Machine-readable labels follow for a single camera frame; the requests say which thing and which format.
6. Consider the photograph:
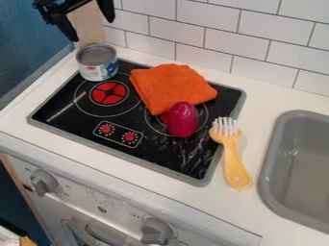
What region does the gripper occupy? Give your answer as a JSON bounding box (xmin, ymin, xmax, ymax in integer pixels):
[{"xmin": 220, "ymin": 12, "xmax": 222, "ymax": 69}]
[{"xmin": 32, "ymin": 0, "xmax": 117, "ymax": 43}]

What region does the orange cloth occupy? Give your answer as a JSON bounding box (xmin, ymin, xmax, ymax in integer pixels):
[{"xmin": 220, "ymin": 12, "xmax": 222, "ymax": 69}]
[{"xmin": 128, "ymin": 62, "xmax": 219, "ymax": 116}]

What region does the silver can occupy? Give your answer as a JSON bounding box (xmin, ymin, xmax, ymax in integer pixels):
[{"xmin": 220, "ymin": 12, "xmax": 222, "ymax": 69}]
[{"xmin": 74, "ymin": 42, "xmax": 120, "ymax": 83}]

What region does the toy stove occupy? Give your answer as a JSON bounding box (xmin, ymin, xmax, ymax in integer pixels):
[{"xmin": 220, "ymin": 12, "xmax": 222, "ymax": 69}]
[{"xmin": 25, "ymin": 58, "xmax": 248, "ymax": 187}]

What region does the dark red toy eggplant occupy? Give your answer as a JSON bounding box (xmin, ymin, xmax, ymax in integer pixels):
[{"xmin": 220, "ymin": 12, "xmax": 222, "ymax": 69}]
[{"xmin": 165, "ymin": 101, "xmax": 200, "ymax": 138}]

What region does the yellow dish brush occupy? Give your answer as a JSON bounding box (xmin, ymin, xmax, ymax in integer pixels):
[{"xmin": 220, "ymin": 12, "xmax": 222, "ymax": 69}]
[{"xmin": 208, "ymin": 116, "xmax": 254, "ymax": 190}]

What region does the toy sink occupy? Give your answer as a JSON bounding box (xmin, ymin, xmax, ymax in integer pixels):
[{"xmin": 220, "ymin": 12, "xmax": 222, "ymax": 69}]
[{"xmin": 255, "ymin": 110, "xmax": 329, "ymax": 234}]

